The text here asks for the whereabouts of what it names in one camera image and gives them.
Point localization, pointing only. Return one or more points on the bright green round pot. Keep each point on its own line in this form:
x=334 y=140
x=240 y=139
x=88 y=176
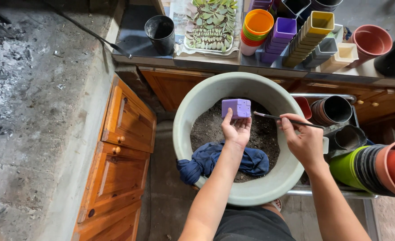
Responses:
x=344 y=169

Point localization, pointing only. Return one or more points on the dark potting soil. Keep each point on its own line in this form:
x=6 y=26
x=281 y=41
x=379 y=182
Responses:
x=264 y=140

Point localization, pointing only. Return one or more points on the wooden cabinet under counter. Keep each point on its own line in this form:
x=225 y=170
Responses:
x=170 y=87

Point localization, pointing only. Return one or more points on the white square pot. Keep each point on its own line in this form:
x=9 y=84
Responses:
x=325 y=145

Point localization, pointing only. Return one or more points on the terracotta coloured round pot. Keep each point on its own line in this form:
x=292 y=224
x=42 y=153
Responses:
x=370 y=43

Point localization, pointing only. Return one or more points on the tray of succulent leaves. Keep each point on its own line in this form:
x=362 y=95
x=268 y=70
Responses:
x=212 y=26

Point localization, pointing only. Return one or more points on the stack of brown round pots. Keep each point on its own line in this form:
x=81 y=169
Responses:
x=331 y=110

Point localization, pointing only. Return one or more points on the person's sandal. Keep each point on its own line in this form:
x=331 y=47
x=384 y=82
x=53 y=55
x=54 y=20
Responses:
x=277 y=204

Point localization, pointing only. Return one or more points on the wooden cabinet with drawers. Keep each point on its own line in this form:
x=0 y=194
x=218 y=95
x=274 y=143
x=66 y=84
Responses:
x=124 y=140

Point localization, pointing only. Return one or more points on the stack of yellow square pots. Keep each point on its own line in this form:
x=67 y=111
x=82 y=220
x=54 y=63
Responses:
x=306 y=42

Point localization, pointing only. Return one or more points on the metal cart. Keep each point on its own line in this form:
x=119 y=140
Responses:
x=318 y=192

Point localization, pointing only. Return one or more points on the person's left hand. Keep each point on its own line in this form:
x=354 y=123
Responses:
x=235 y=132

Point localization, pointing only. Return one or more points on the heap of grey ash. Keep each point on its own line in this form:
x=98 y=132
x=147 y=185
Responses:
x=0 y=77

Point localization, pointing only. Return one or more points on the stack of colourful round pots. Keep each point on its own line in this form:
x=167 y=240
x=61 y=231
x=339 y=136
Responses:
x=256 y=28

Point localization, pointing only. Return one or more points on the person's right hand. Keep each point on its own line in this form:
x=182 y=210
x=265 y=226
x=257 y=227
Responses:
x=305 y=142

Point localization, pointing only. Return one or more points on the single purple square pot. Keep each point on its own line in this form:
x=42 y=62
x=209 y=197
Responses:
x=237 y=107

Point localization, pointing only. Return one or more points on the person's black shorts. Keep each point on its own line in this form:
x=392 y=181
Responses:
x=251 y=226

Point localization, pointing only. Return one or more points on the thin dark paintbrush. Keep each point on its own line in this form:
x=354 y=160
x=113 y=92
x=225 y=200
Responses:
x=267 y=115

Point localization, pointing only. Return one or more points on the dark blue cloth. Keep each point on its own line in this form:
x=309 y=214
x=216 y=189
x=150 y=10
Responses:
x=204 y=160

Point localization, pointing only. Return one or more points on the cream square pot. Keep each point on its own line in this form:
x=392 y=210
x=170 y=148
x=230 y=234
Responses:
x=339 y=58

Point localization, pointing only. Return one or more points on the red plastic pot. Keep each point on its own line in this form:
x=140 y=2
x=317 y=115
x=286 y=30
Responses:
x=304 y=106

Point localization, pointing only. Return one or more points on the pale green square pot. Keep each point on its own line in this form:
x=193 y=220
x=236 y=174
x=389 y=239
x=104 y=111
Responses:
x=337 y=31

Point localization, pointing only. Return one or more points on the small black flexible pot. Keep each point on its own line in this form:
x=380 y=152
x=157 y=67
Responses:
x=349 y=139

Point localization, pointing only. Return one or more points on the short stack of violet pots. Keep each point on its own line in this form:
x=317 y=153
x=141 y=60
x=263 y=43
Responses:
x=260 y=4

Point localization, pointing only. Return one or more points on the stack of black ribbed pots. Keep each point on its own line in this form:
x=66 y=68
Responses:
x=368 y=169

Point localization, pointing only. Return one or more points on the stack of purple square pots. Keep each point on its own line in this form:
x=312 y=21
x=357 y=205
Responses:
x=277 y=40

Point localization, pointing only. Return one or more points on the black square pot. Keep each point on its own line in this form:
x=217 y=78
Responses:
x=293 y=7

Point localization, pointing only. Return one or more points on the stack of grey square pots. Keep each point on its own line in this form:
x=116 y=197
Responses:
x=321 y=52

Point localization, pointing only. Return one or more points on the stack of dark round pots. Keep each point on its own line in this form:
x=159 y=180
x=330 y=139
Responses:
x=324 y=4

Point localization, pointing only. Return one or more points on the large pale green basin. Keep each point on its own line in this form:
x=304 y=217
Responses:
x=214 y=87

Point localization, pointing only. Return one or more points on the black round plastic pot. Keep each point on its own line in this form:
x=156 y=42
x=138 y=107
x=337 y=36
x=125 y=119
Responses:
x=160 y=35

